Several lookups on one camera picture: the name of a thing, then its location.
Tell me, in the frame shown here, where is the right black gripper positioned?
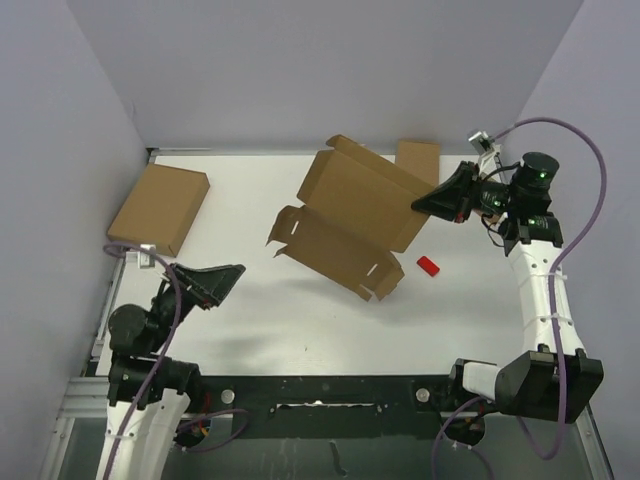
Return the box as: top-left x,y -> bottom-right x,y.
411,161 -> 520,224

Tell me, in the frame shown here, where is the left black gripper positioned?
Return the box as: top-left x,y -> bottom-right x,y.
147,259 -> 245,351

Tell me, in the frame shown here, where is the small red block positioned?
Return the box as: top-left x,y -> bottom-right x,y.
416,256 -> 440,277

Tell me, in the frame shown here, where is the brown cardboard box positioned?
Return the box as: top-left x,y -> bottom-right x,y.
268,135 -> 435,301

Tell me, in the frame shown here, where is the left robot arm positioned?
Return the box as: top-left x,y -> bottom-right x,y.
96,263 -> 245,479

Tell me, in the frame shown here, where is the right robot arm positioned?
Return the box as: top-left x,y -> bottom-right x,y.
411,152 -> 604,424

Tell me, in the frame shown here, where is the upright folded cardboard box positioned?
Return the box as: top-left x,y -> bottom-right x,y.
395,139 -> 440,187

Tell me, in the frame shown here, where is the large folded cardboard box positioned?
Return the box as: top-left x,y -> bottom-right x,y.
107,163 -> 210,257

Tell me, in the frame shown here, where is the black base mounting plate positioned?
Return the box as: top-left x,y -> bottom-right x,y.
144,372 -> 501,449

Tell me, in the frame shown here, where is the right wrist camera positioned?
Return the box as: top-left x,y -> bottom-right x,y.
468,130 -> 501,169

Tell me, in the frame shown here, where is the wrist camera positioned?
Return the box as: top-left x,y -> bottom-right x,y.
125,244 -> 156,269
468,130 -> 501,169

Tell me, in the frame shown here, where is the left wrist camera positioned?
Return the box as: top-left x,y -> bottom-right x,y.
125,244 -> 156,269

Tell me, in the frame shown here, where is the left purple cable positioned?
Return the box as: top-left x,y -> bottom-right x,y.
102,241 -> 250,455

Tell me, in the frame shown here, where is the purple cable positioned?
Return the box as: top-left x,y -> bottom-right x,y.
431,117 -> 611,480
102,241 -> 250,455

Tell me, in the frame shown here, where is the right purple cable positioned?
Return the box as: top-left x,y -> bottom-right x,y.
431,117 -> 611,480

